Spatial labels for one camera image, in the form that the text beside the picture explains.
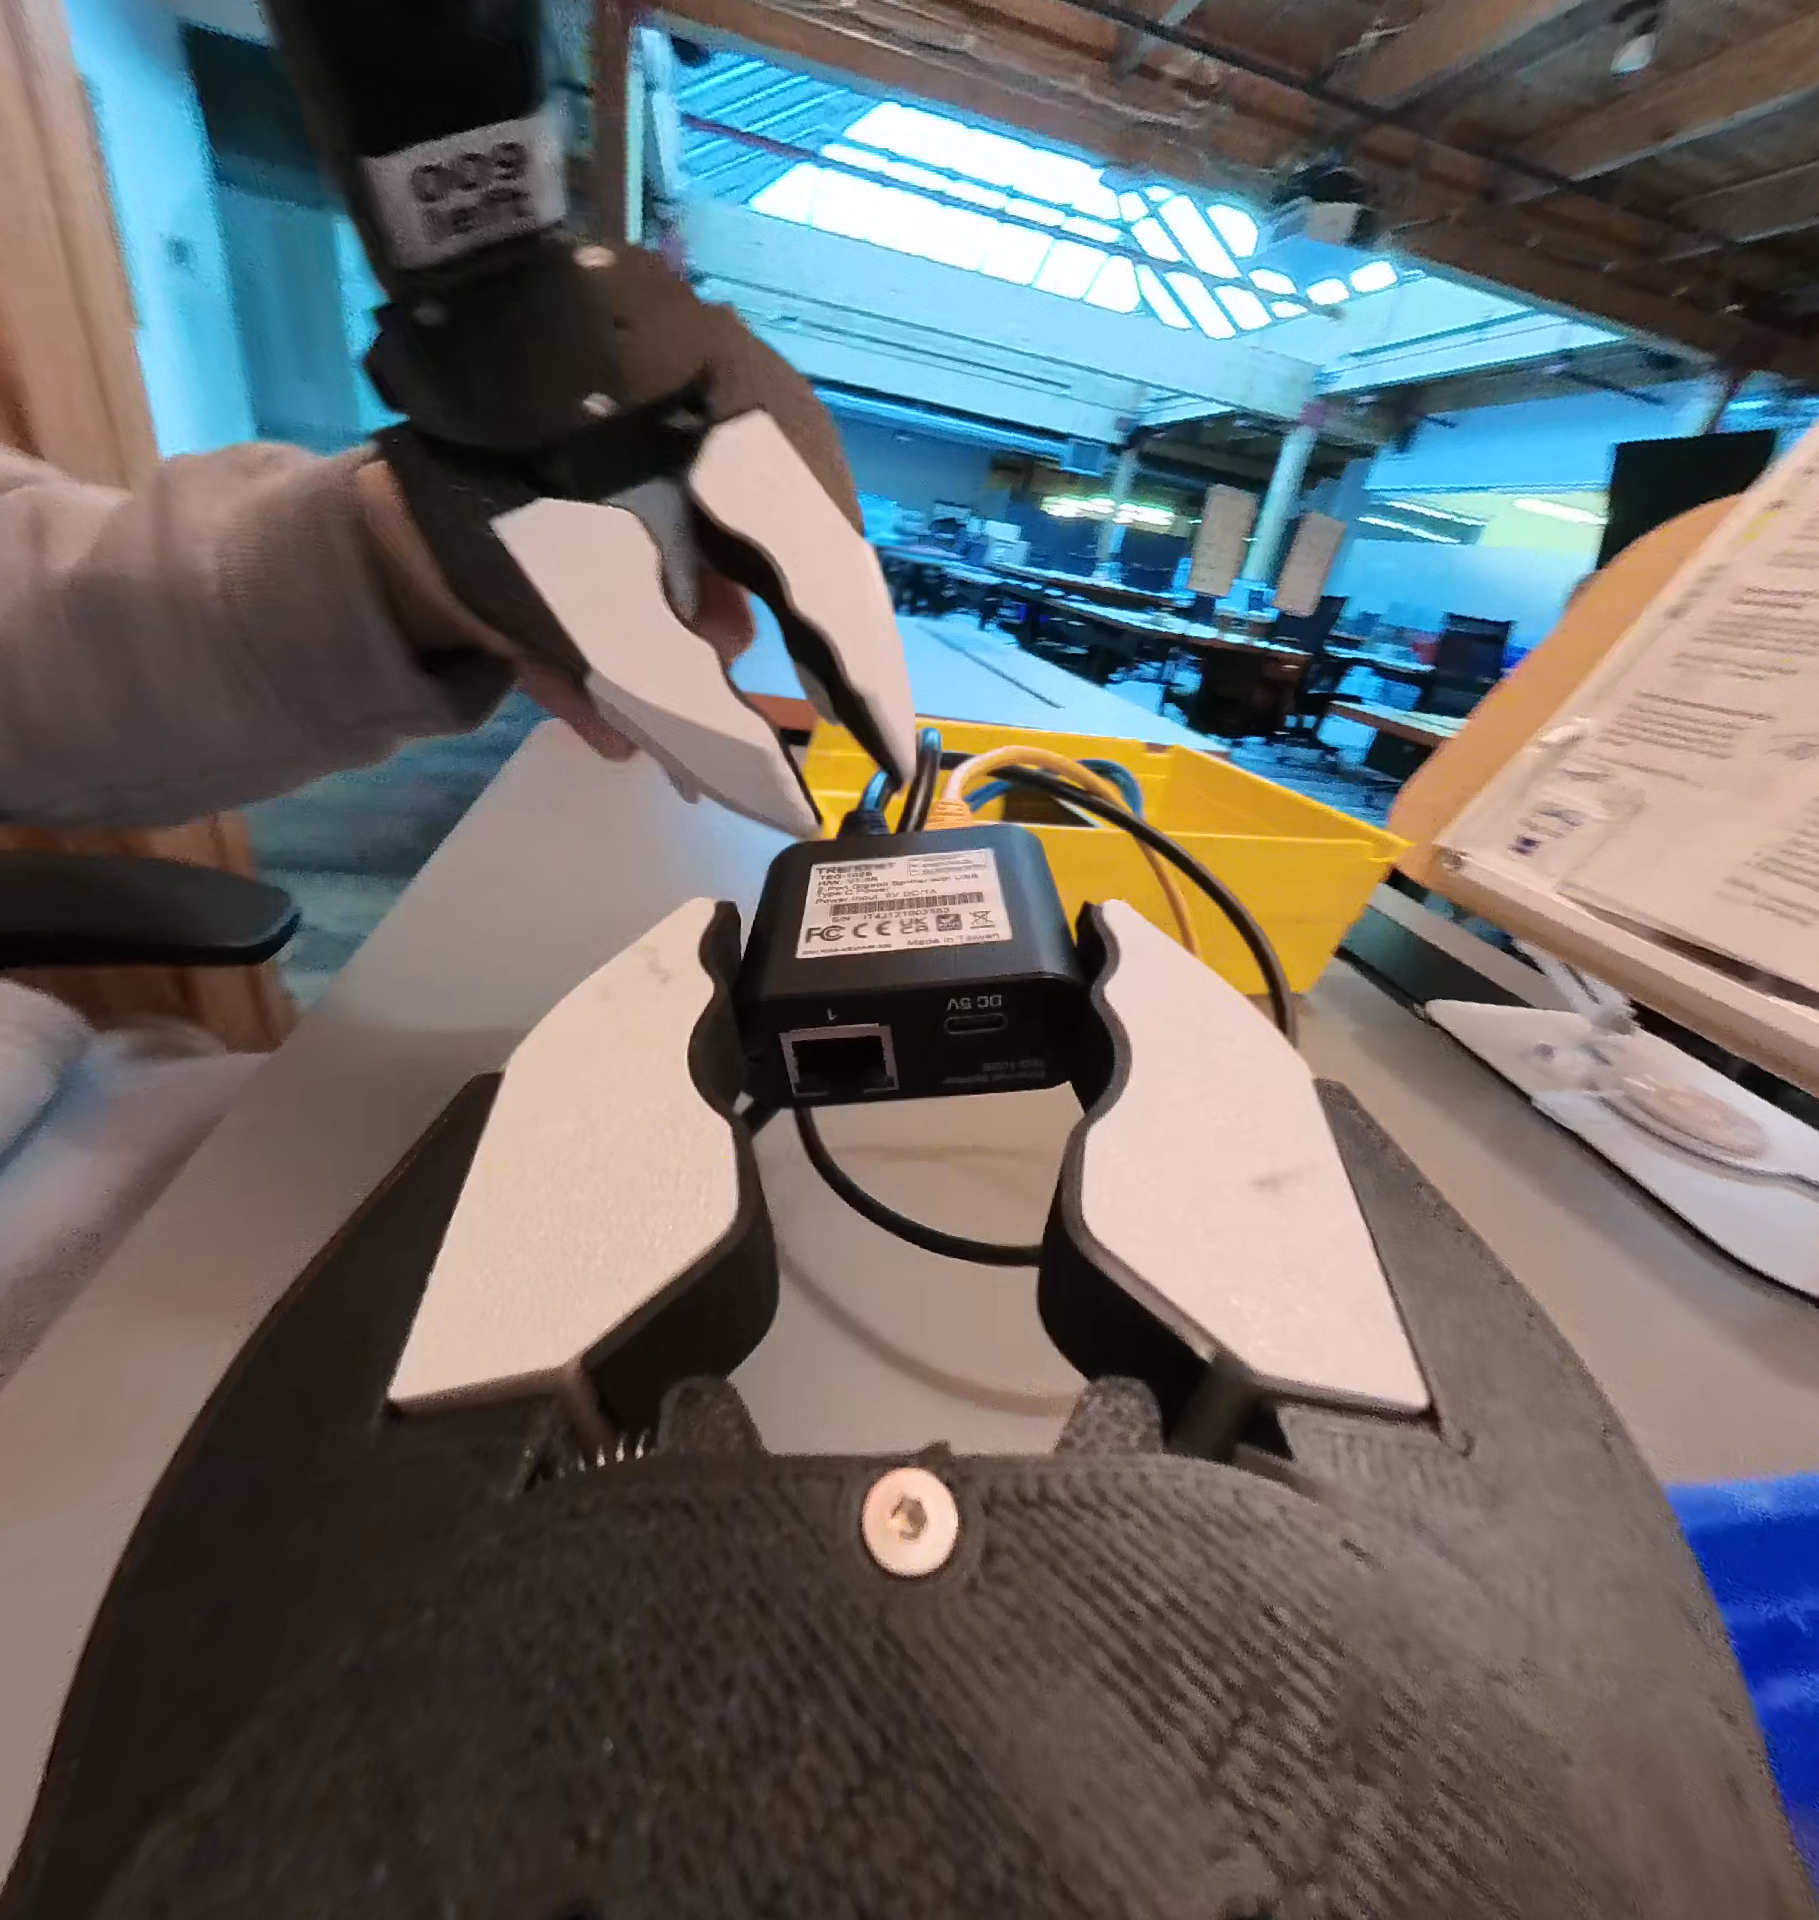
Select person's left hand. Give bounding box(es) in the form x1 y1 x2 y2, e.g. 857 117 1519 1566
512 570 760 764

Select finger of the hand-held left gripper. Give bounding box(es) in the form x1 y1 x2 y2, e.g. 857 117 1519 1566
684 409 920 789
488 492 824 843

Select person's left forearm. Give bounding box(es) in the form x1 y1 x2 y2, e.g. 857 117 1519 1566
0 381 528 834

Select thin black cable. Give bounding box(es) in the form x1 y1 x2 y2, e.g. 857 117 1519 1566
792 765 1295 1267

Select black monitor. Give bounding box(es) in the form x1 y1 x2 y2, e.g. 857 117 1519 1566
1598 431 1781 576

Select tan wooden board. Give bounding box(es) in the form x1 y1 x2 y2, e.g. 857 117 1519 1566
1386 499 1819 911

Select black ethernet cable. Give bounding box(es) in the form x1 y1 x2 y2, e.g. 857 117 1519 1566
834 724 944 843

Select grey adjacent table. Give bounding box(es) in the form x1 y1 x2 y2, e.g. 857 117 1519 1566
730 613 1228 755

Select yellow plastic bin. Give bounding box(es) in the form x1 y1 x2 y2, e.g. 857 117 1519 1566
800 718 1415 995

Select yellow ethernet cable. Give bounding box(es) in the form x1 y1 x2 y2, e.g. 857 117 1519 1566
938 745 1198 965

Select blue plastic bin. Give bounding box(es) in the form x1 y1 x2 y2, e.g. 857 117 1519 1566
1667 1478 1819 1920

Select clear plastic blister pack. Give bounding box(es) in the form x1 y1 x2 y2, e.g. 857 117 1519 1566
1426 961 1819 1311

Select white desk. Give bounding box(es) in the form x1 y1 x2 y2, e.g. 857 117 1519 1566
0 704 1819 1653

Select instruction sheet on stand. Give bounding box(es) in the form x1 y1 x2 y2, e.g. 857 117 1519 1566
1433 368 1819 1115

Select black network adapter box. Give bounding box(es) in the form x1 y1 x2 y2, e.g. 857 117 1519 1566
738 829 1095 1107

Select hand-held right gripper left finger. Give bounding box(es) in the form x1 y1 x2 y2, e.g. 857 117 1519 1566
387 895 780 1419

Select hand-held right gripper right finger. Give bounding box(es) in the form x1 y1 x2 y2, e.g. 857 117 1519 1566
1038 900 1439 1419

